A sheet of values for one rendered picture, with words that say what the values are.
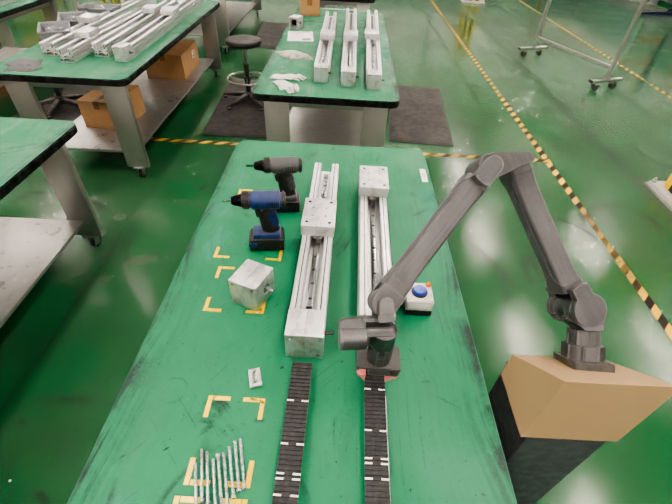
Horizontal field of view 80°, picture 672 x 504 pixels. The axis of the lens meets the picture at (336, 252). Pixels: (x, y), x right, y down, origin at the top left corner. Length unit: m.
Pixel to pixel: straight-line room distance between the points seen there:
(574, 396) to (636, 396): 0.12
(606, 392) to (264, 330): 0.81
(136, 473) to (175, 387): 0.20
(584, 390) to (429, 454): 0.35
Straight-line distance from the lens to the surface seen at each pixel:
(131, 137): 3.32
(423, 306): 1.20
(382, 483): 0.95
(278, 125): 2.81
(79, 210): 2.73
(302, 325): 1.05
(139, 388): 1.15
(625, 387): 1.00
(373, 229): 1.41
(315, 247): 1.32
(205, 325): 1.21
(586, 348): 1.07
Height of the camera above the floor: 1.71
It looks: 42 degrees down
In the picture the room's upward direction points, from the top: 3 degrees clockwise
